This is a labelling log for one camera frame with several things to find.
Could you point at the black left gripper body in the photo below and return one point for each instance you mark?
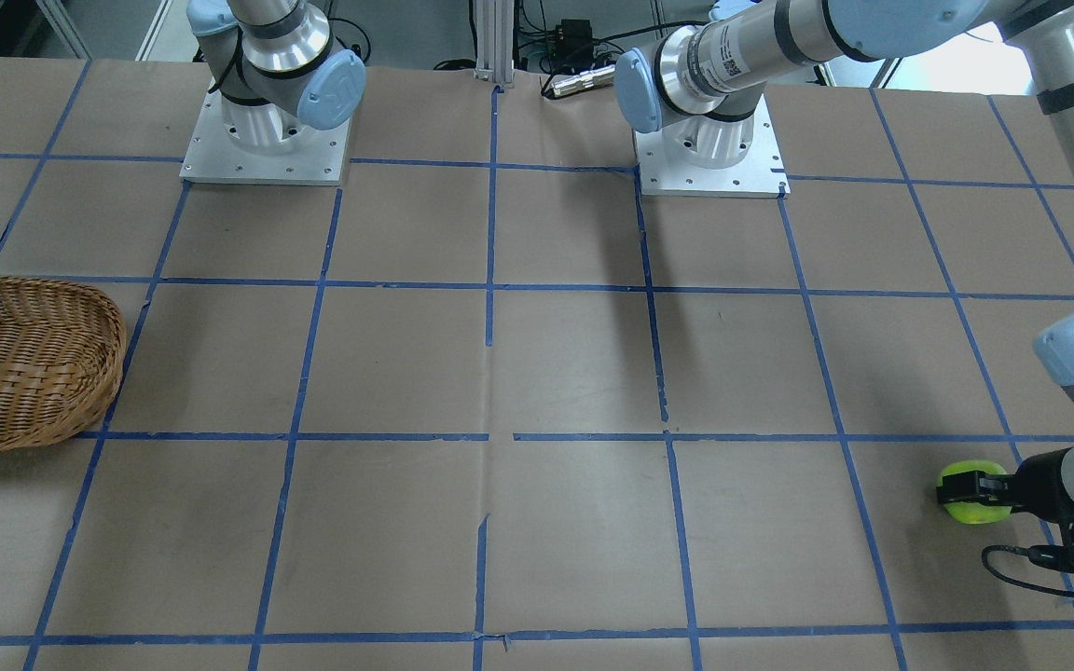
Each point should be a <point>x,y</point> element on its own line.
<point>1043,483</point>

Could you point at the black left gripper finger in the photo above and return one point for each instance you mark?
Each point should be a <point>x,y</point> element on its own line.
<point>976,486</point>

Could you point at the green apple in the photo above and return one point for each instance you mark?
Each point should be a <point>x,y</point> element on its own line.
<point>973,513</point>

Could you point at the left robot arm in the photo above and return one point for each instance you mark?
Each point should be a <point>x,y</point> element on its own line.
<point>969,181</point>

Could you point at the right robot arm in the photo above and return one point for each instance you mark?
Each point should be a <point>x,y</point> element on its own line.
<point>98,160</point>

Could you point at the wicker basket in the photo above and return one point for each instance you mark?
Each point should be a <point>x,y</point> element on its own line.
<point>62,349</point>

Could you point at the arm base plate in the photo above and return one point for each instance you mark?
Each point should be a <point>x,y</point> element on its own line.
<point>235,144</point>

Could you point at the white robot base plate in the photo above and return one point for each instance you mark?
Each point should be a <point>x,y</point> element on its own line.
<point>709,157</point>

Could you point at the aluminium frame post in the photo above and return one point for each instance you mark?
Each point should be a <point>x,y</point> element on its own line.
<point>495,40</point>

